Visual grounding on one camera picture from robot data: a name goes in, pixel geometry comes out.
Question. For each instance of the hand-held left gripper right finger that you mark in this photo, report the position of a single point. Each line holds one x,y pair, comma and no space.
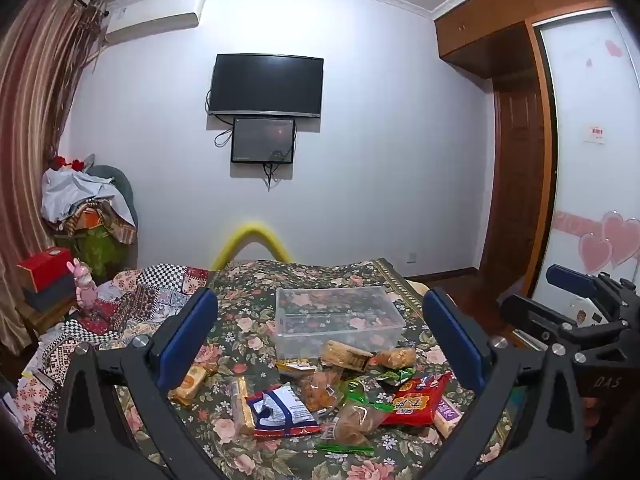
452,335

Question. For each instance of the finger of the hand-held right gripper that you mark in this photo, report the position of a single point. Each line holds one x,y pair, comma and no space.
535,317
570,280

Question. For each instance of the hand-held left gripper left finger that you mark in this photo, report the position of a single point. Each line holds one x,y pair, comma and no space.
187,332

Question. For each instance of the clear plastic box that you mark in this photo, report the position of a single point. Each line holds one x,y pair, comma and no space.
340,320

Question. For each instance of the blue white snack bag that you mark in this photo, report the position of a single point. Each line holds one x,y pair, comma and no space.
282,410

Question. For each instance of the clear bag of orange snacks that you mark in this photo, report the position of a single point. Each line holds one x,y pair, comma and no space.
320,390

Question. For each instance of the person's right hand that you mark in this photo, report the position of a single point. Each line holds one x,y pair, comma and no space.
591,407

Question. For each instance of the orange round-logo biscuit packet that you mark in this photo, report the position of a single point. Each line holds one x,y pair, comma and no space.
189,382

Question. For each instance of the orange textured cracker packet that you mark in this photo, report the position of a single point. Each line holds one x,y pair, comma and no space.
395,357

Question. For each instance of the green snack packet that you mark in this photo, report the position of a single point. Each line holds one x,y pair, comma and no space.
397,376

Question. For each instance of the patchwork quilt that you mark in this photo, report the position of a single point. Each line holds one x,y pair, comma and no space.
125,300

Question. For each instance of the red snack packet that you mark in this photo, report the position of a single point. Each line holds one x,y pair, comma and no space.
417,400

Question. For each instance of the floral blanket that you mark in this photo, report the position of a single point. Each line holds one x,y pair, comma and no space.
250,290

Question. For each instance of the purple white snack packet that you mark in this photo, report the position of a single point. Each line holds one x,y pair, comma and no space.
447,417

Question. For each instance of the cream cracker packet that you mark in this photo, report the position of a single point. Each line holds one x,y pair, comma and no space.
242,405

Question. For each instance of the white sliding door pink hearts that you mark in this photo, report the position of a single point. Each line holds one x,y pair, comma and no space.
590,185

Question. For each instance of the brown wooden door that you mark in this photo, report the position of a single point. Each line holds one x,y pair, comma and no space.
520,185

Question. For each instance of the brown cracker packet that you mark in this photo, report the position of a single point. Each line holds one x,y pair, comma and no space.
345,355

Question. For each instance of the pink rabbit toy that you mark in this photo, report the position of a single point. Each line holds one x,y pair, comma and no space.
84,290

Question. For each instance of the yellow noodle snack packet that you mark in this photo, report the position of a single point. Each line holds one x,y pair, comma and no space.
295,367

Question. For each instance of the green cloth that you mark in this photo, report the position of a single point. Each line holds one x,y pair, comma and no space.
97,252

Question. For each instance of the yellow foam hoop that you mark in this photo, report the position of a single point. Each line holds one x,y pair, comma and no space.
252,230

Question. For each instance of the bread in clear green wrapper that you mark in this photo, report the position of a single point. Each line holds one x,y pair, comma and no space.
355,420

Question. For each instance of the grey box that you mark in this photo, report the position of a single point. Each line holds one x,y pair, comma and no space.
50,295

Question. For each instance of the orange patterned cloth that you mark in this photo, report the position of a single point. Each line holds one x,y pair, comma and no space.
100,220

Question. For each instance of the red white label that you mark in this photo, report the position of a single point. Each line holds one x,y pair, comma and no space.
595,135

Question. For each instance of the green strip wrapper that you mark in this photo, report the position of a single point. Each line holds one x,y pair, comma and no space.
345,448

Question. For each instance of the red box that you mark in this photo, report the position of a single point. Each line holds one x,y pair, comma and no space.
45,265

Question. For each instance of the grey green chair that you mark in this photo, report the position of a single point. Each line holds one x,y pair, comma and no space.
117,185

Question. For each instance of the pile of clothes on chair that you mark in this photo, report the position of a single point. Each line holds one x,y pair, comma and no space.
75,190

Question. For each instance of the small black monitor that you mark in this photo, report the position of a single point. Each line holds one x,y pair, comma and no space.
262,140

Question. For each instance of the red artificial flowers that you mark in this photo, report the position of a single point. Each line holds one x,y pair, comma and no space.
67,162

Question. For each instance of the striped brown curtain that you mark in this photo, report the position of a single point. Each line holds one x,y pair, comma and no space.
35,110

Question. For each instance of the wooden wardrobe cabinet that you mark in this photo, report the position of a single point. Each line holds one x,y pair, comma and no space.
480,25

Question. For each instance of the white air conditioner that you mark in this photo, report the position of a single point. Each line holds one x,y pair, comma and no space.
150,15

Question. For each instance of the white wall socket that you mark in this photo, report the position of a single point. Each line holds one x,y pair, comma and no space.
411,259

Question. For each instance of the black wall television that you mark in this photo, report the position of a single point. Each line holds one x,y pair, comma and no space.
265,85

